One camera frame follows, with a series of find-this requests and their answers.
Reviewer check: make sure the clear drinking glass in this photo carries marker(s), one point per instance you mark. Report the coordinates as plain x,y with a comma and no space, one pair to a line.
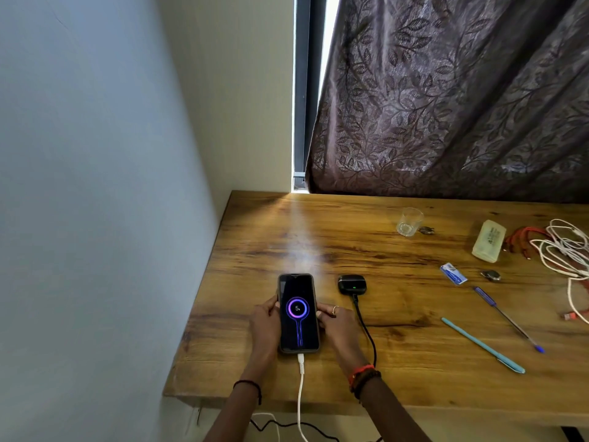
408,224

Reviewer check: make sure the blue capped clear pen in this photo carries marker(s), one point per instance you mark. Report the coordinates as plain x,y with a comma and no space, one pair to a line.
484,296

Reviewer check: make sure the white and blue eraser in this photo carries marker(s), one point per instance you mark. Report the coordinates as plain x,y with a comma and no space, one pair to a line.
453,273

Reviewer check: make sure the black earbuds case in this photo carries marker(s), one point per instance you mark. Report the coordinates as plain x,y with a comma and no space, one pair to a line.
352,285

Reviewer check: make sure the light blue pen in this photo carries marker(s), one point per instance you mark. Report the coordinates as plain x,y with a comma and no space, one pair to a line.
483,346

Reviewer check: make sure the black smartphone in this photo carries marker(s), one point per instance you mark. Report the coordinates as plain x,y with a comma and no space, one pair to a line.
299,326

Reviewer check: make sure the black thread wristband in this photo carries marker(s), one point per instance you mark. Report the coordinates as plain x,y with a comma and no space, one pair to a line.
248,383

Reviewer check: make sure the red wristband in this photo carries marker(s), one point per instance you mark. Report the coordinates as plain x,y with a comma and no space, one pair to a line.
361,370

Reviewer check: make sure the small dark metal clip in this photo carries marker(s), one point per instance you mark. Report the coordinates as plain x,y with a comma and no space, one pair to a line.
426,230

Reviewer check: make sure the person's left hand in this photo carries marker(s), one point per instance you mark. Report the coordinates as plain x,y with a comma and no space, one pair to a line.
264,331

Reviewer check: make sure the person's right hand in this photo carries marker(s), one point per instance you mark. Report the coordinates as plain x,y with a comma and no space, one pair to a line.
343,336

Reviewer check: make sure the brown leaf-patterned curtain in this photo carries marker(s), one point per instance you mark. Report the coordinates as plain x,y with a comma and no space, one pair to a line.
451,101

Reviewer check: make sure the small round silver object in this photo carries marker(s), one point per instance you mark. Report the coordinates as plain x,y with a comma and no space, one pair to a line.
491,275

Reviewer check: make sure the person's right forearm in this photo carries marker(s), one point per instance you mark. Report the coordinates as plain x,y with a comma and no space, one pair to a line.
391,418

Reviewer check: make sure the pale green plastic case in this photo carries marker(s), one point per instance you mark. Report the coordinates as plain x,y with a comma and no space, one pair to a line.
488,241

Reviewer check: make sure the person's left forearm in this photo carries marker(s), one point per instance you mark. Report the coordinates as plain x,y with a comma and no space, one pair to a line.
239,414

